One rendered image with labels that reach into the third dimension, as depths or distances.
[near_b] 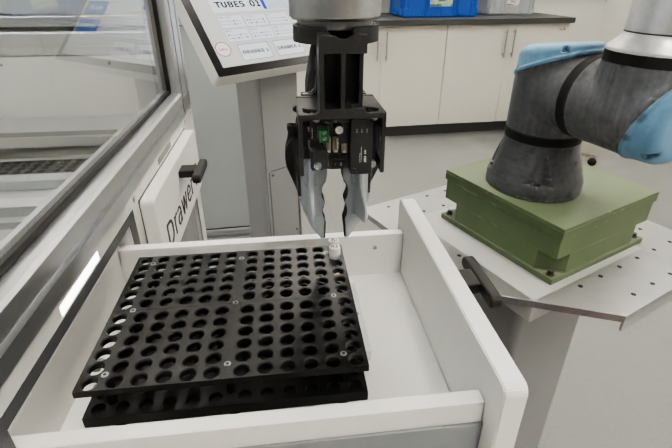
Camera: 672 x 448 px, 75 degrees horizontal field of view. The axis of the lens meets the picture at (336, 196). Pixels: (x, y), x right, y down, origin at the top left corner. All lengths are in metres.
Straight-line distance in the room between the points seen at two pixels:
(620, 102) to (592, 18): 4.42
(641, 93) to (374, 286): 0.38
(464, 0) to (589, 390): 2.85
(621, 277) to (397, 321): 0.42
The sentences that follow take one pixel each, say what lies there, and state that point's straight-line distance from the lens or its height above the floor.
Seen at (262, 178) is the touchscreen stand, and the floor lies 0.60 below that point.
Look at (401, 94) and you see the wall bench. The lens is 3.55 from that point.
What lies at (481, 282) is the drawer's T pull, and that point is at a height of 0.91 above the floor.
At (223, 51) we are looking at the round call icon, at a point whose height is 1.01.
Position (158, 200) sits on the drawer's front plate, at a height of 0.92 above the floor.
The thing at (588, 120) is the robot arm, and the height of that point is 1.01.
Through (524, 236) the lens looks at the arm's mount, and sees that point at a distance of 0.75.
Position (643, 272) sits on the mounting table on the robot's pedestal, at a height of 0.76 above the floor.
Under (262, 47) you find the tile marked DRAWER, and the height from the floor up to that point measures 1.01.
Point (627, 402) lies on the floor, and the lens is 1.75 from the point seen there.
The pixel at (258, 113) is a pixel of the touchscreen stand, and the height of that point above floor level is 0.81.
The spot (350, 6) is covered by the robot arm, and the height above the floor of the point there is 1.15.
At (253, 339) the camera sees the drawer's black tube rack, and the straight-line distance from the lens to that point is 0.40.
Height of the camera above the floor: 1.17
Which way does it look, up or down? 26 degrees down
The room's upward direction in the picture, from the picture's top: straight up
